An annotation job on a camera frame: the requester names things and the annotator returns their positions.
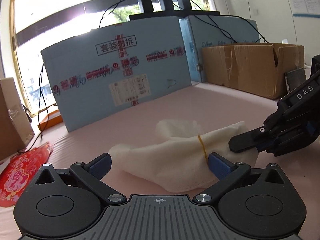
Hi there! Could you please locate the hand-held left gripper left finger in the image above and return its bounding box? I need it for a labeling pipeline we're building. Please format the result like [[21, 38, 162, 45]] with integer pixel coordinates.
[[32, 153, 126, 205]]

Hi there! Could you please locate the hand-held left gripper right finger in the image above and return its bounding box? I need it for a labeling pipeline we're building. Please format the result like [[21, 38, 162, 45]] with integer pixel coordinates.
[[195, 152, 288, 203]]

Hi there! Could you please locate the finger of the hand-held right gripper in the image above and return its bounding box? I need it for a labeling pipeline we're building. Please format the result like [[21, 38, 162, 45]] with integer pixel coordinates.
[[229, 126, 278, 153], [255, 121, 320, 157]]

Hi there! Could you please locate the yellow rubber band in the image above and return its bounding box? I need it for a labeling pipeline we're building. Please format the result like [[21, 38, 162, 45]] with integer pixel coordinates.
[[197, 134, 209, 166]]

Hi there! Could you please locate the white towel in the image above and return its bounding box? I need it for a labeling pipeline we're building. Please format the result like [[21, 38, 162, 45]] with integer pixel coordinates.
[[109, 119, 259, 193]]

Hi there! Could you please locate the red printed bag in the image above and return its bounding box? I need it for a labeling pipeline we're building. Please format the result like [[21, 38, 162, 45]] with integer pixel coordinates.
[[0, 142, 54, 208]]

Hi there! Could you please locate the dark tablet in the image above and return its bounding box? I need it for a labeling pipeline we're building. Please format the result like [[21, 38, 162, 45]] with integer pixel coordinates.
[[285, 68, 307, 93]]

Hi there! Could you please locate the open brown cardboard box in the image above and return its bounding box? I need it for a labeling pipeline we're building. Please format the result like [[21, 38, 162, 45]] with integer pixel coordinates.
[[201, 42, 305, 100]]

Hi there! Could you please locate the orange flat box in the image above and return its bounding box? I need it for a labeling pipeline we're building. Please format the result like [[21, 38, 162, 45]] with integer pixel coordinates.
[[37, 106, 64, 131]]

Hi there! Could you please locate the large blue cardboard box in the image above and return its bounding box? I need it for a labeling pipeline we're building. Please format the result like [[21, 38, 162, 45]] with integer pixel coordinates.
[[40, 15, 192, 132]]

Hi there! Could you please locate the taped brown cardboard box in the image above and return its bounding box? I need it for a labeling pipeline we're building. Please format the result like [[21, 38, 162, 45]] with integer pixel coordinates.
[[0, 77, 35, 162]]

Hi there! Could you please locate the plain blue cardboard box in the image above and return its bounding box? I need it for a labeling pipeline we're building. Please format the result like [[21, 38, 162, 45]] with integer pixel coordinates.
[[179, 15, 260, 83]]

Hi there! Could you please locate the black power adapter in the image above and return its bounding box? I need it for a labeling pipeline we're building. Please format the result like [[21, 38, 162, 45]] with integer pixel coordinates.
[[177, 0, 191, 11], [138, 0, 154, 13], [160, 0, 175, 12]]

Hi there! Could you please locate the black cable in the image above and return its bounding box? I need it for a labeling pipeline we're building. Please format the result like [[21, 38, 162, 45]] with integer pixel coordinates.
[[98, 0, 146, 28], [194, 14, 268, 43], [19, 62, 48, 153]]

